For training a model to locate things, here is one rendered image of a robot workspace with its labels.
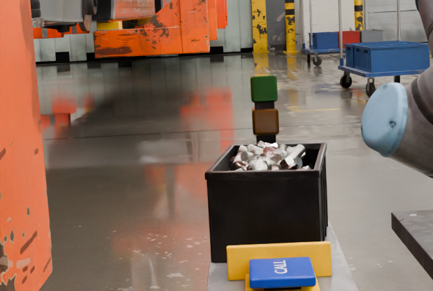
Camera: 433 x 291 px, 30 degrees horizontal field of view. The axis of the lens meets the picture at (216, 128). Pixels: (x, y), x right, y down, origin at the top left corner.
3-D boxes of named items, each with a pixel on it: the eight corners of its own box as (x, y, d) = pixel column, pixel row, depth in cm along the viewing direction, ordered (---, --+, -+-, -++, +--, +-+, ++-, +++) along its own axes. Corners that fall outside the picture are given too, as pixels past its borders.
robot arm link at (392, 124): (410, 116, 97) (355, 159, 103) (482, 154, 102) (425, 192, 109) (399, 62, 103) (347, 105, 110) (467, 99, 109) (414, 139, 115)
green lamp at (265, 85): (250, 100, 125) (249, 75, 124) (276, 99, 125) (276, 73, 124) (251, 103, 121) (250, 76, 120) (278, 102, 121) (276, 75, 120)
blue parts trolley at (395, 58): (337, 87, 744) (334, -19, 730) (402, 83, 748) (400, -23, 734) (364, 99, 645) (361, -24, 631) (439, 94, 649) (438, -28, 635)
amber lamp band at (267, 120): (252, 132, 125) (251, 107, 125) (278, 131, 125) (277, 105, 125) (252, 136, 122) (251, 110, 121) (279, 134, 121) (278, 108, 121)
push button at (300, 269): (249, 277, 92) (248, 258, 92) (310, 274, 92) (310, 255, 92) (250, 299, 85) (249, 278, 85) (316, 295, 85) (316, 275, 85)
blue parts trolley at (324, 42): (301, 63, 1079) (298, -10, 1065) (375, 59, 1087) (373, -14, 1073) (310, 66, 1019) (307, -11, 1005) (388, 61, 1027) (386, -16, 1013)
